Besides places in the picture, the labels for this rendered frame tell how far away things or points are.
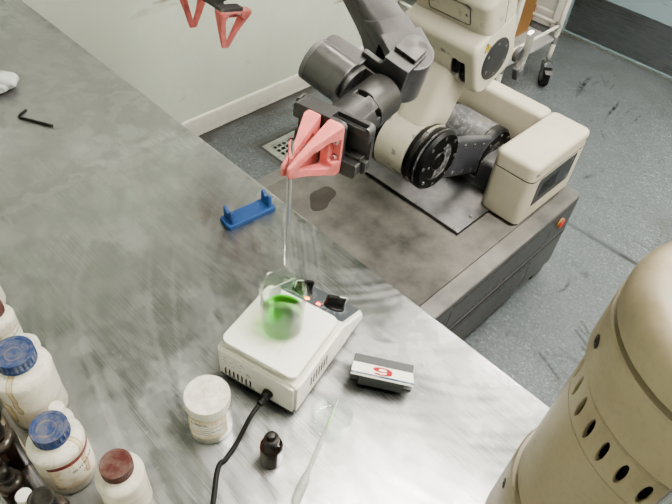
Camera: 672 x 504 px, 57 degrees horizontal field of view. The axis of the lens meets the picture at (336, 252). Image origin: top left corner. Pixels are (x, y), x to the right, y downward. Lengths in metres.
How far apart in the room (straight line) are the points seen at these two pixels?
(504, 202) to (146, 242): 1.03
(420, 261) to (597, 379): 1.38
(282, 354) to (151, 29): 1.66
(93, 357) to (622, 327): 0.82
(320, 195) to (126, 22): 0.91
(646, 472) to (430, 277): 1.36
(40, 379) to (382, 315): 0.50
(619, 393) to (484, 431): 0.67
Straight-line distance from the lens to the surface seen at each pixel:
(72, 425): 0.81
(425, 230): 1.72
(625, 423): 0.26
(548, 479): 0.32
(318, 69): 0.79
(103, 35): 2.23
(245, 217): 1.12
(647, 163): 2.99
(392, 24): 0.84
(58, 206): 1.21
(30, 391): 0.85
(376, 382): 0.90
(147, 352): 0.96
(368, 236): 1.67
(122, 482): 0.77
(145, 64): 2.35
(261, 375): 0.84
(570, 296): 2.22
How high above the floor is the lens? 1.52
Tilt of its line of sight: 46 degrees down
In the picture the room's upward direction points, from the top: 7 degrees clockwise
